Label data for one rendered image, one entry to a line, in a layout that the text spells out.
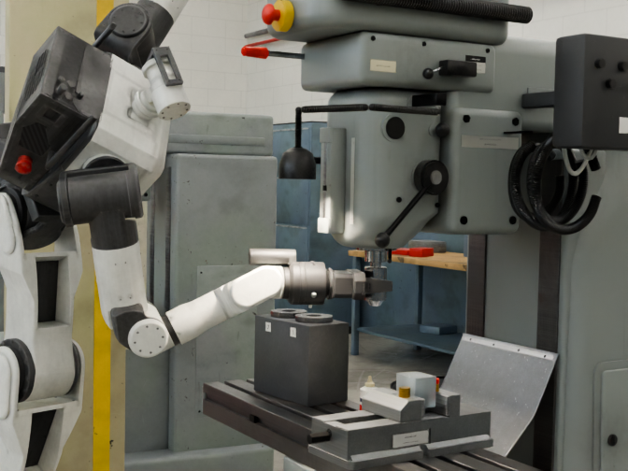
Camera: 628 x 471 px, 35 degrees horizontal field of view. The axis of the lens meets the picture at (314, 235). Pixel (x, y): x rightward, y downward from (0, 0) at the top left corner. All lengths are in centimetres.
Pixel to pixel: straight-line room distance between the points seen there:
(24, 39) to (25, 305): 148
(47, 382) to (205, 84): 966
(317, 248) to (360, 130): 739
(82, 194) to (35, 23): 176
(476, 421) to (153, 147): 83
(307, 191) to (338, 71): 734
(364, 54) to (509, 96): 37
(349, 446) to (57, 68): 90
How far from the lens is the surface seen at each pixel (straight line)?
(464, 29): 207
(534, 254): 227
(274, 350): 242
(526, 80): 219
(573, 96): 195
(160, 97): 198
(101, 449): 376
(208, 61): 1186
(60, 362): 232
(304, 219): 938
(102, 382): 371
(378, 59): 195
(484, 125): 210
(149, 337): 197
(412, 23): 199
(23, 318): 230
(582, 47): 195
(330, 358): 235
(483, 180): 210
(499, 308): 236
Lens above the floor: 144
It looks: 3 degrees down
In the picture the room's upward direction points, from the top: 1 degrees clockwise
